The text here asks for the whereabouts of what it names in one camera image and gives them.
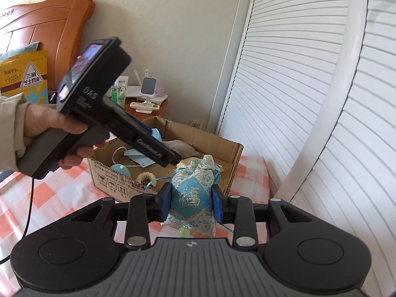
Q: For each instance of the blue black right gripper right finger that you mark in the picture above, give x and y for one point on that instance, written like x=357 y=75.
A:
x=238 y=211

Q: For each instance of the pink checked tablecloth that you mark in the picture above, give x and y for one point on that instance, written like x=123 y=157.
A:
x=66 y=191

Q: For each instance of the wooden bed headboard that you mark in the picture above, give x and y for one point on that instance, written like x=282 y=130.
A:
x=56 y=24

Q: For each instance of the white router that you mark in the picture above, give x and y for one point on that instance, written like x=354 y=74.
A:
x=134 y=90

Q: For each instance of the grey linen sachet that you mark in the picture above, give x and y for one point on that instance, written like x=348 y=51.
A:
x=184 y=149

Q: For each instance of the yellow cleaning cloth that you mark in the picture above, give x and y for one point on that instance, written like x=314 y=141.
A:
x=184 y=163

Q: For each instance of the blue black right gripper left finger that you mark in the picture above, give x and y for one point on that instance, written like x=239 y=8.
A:
x=144 y=209

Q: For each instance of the light blue round pouch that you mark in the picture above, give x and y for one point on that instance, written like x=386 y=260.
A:
x=121 y=169

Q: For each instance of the blue face mask on wall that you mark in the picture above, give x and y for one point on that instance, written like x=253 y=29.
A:
x=154 y=136

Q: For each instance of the brown cardboard box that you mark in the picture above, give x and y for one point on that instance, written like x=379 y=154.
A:
x=122 y=188

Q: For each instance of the white remote control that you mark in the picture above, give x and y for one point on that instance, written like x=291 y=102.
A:
x=144 y=107

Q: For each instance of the blue embroidered sachet with tassel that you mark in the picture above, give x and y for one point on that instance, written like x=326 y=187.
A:
x=191 y=208

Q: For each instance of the beige sleeve forearm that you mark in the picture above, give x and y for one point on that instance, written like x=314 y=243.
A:
x=12 y=115

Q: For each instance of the white louvred wardrobe door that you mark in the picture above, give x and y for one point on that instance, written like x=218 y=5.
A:
x=313 y=93

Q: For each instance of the blue face mask lying flat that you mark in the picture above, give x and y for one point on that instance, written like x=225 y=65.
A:
x=138 y=159

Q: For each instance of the yellow snack bag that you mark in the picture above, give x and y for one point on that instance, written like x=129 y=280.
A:
x=27 y=74

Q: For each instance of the green tube bottle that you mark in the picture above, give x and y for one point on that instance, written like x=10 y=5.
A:
x=121 y=91

